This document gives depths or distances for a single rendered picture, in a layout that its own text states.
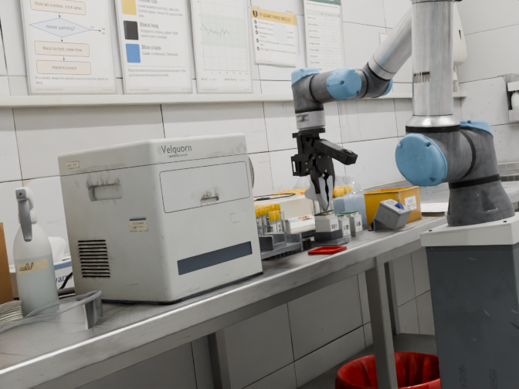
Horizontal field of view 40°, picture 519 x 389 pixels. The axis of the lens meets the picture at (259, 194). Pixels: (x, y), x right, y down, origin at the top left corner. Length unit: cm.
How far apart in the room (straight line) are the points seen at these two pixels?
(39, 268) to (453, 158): 87
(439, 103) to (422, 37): 14
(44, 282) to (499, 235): 93
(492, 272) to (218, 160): 64
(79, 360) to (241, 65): 161
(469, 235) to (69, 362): 90
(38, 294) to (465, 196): 93
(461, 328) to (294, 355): 114
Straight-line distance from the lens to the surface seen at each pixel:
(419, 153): 156
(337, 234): 185
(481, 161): 168
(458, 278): 168
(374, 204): 215
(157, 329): 125
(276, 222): 172
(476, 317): 169
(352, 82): 176
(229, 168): 145
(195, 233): 137
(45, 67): 198
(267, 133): 264
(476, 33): 425
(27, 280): 140
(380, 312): 193
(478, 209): 167
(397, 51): 180
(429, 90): 157
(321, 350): 289
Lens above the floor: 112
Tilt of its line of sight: 3 degrees down
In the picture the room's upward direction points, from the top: 7 degrees counter-clockwise
